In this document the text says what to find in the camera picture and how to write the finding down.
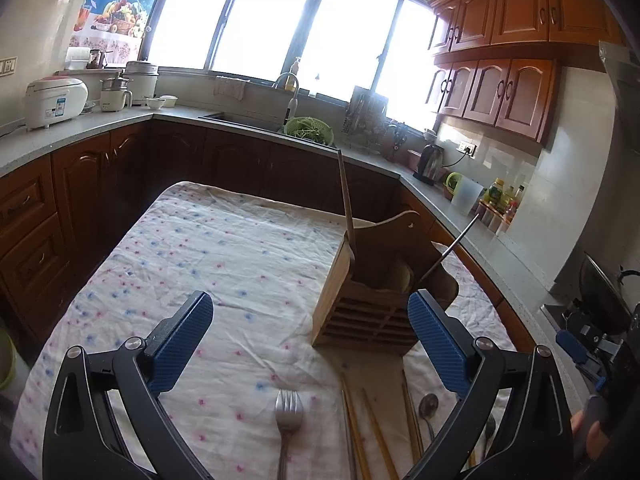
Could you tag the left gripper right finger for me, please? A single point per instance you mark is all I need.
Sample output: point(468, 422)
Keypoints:
point(446, 341)

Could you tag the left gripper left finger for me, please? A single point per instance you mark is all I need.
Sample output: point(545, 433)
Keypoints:
point(169, 347)

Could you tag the steel spoon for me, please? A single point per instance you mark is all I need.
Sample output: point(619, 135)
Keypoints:
point(427, 409)

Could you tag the small dark spoon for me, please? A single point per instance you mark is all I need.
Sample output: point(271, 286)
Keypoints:
point(489, 431)

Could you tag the steel chopstick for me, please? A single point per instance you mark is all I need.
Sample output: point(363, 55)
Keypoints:
point(449, 249)
point(352, 466)

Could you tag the steel fork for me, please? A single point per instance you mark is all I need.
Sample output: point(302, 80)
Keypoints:
point(289, 414)

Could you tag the person's right hand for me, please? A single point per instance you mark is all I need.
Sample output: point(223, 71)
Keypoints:
point(589, 441)

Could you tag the floral white tablecloth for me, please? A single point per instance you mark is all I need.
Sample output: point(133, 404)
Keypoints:
point(87, 413)

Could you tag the black wok on stove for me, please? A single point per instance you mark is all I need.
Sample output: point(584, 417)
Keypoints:
point(600, 298)

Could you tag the wooden utensil holder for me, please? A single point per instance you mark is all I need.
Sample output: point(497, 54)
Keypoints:
point(363, 303)

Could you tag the condiment bottles group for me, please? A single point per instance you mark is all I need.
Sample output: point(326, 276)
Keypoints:
point(499, 205)

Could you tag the translucent plastic pitcher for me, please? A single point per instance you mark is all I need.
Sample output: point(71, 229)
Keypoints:
point(466, 194)

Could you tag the lower wooden cabinets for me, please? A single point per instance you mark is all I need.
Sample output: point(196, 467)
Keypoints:
point(64, 212)

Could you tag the wooden cabinets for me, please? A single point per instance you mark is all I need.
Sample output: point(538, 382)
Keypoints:
point(499, 62)
point(64, 212)

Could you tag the steel electric kettle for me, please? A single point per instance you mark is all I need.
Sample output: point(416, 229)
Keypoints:
point(429, 163)

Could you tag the dish drying rack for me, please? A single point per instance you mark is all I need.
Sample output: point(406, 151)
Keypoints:
point(366, 121)

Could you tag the white blender jug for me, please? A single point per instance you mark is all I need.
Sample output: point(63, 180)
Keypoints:
point(115, 94)

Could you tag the green vegetable colander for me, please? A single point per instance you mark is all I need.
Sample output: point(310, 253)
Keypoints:
point(310, 129)

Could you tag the white electric pot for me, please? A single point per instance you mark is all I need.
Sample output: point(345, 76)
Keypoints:
point(142, 79)

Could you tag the white rice cooker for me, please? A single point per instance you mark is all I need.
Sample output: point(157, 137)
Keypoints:
point(54, 99)

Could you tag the upper wooden cabinets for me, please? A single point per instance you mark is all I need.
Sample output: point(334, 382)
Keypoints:
point(499, 62)

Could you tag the steel range hood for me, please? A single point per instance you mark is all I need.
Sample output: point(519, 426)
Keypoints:
point(622, 66)

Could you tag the tropical fruit poster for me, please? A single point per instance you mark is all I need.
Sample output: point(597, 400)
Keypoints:
point(113, 27)

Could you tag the wall power outlet strip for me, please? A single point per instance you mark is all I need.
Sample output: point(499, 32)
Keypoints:
point(8, 66)

